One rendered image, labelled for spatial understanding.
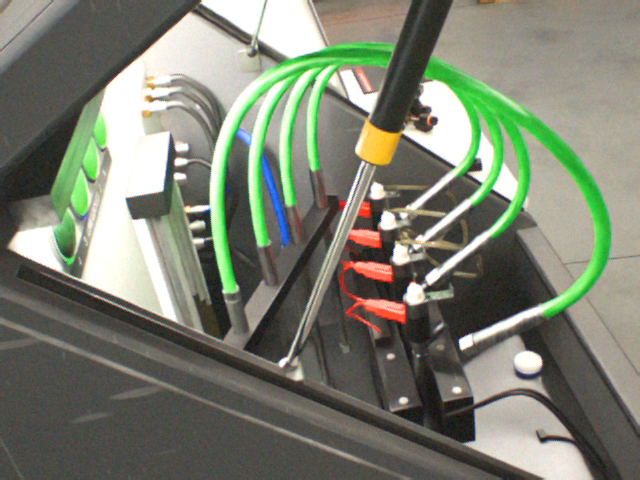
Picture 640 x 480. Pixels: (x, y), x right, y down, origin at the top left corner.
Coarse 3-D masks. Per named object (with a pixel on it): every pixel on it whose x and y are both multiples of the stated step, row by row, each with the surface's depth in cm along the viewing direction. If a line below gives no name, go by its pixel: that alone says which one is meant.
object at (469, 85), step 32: (288, 64) 64; (320, 64) 63; (352, 64) 62; (384, 64) 61; (256, 96) 66; (480, 96) 60; (224, 128) 69; (544, 128) 61; (224, 160) 71; (576, 160) 61; (224, 192) 74; (224, 224) 76; (608, 224) 64; (224, 256) 78; (608, 256) 66; (224, 288) 81; (576, 288) 68
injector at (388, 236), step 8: (384, 232) 98; (392, 232) 97; (384, 240) 98; (392, 240) 98; (400, 240) 99; (384, 248) 99; (392, 248) 99; (408, 248) 101; (384, 256) 100; (384, 264) 101; (392, 288) 103; (392, 296) 104; (400, 328) 107
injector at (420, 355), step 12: (408, 312) 85; (420, 312) 84; (408, 324) 86; (420, 324) 85; (444, 324) 87; (408, 336) 88; (420, 336) 86; (432, 336) 87; (420, 348) 88; (420, 360) 89; (420, 372) 90; (420, 384) 91; (420, 396) 93; (432, 408) 94; (432, 420) 95
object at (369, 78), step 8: (352, 72) 177; (360, 72) 176; (368, 72) 175; (376, 72) 174; (384, 72) 174; (360, 80) 172; (368, 80) 171; (376, 80) 170; (424, 80) 166; (432, 80) 166; (368, 88) 167; (376, 88) 167
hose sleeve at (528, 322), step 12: (528, 312) 72; (540, 312) 71; (504, 324) 73; (516, 324) 72; (528, 324) 72; (540, 324) 72; (480, 336) 75; (492, 336) 74; (504, 336) 73; (480, 348) 75
